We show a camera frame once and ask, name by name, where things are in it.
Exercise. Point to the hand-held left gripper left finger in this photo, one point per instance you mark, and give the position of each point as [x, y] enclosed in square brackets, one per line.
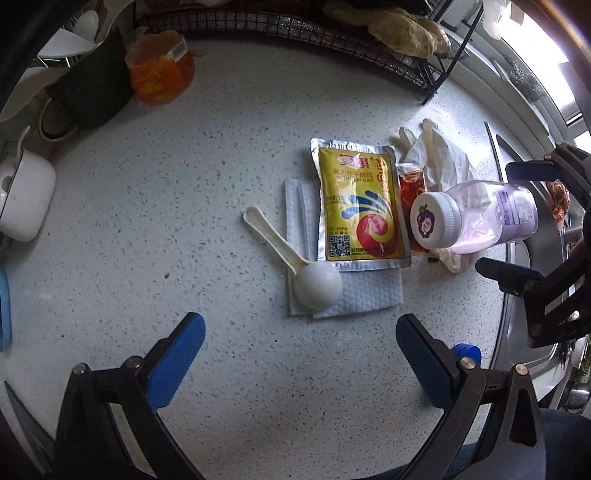
[178, 360]

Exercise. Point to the stainless steel sink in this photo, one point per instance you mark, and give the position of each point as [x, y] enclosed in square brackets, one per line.
[512, 332]

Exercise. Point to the white soup spoon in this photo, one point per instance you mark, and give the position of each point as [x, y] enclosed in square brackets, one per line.
[87, 23]
[60, 46]

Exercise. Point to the blue lid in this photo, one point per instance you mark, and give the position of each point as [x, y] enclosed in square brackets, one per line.
[461, 348]

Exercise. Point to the white plastic spoon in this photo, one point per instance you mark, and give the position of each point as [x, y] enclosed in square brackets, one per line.
[318, 286]

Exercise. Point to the yellow yeast packet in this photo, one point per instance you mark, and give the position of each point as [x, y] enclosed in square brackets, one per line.
[360, 207]

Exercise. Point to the purple drink bottle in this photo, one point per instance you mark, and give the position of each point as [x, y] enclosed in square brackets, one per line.
[480, 212]

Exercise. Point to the orange rag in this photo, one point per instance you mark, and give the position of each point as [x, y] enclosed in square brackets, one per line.
[558, 201]

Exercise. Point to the blue dish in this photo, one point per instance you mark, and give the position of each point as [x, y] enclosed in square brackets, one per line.
[3, 309]

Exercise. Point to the person's leg in jeans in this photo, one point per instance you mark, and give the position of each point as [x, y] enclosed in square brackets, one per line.
[568, 443]

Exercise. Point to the orange jar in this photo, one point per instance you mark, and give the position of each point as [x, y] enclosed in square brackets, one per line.
[159, 69]

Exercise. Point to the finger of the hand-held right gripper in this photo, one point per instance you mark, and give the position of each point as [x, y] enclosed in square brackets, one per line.
[503, 274]
[531, 170]

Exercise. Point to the black utensil cup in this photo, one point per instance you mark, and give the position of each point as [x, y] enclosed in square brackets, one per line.
[92, 83]

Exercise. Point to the white rubber glove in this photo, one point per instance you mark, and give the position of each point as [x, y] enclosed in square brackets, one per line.
[438, 157]

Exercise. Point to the steel wool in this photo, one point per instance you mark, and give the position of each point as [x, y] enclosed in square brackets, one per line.
[526, 81]

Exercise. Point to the tan sponge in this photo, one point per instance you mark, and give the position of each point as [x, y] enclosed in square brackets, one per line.
[406, 32]

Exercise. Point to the white lidded jar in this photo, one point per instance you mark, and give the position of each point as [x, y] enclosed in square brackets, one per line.
[23, 194]

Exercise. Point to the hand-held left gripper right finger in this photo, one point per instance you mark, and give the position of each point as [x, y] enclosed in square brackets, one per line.
[425, 364]

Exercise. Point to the red sauce packet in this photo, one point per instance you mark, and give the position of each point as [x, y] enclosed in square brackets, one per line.
[408, 189]

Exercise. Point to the white paper napkin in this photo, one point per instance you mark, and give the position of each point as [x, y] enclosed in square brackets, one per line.
[369, 290]

